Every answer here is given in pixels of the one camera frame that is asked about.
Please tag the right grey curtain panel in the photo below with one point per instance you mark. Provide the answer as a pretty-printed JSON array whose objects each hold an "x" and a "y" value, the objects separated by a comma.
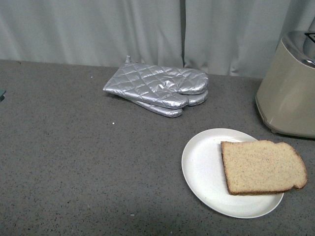
[{"x": 239, "y": 37}]

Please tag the upper silver quilted oven mitt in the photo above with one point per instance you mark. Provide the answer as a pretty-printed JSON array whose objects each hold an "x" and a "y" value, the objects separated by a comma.
[{"x": 159, "y": 87}]

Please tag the slice of brown bread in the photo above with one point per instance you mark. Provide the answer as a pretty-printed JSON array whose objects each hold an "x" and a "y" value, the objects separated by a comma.
[{"x": 262, "y": 167}]

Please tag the silver quilted oven mitt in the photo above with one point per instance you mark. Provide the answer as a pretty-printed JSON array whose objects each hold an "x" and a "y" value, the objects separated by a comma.
[
  {"x": 169, "y": 110},
  {"x": 159, "y": 87}
]

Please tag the beige steel toaster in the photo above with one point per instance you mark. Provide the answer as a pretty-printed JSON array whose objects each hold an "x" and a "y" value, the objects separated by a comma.
[{"x": 286, "y": 96}]

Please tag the lower silver quilted oven mitt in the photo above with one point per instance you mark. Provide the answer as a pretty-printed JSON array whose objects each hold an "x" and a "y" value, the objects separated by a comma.
[{"x": 169, "y": 110}]

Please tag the grey curtain panel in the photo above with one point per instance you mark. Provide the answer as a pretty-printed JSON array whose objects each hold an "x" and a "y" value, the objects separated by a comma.
[
  {"x": 91, "y": 32},
  {"x": 239, "y": 37}
]

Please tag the white round plate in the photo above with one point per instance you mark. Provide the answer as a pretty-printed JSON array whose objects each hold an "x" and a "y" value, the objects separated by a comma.
[{"x": 203, "y": 171}]

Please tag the left grey curtain panel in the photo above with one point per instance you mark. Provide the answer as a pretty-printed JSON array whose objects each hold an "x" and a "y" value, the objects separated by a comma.
[{"x": 91, "y": 32}]

